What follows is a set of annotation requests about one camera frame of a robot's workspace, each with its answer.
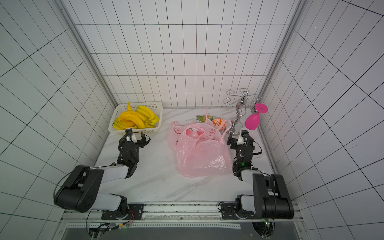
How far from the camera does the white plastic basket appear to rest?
996 mm

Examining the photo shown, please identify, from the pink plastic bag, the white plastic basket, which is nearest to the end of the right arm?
the pink plastic bag

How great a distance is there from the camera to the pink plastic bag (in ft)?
2.54

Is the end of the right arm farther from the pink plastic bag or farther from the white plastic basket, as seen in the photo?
the white plastic basket
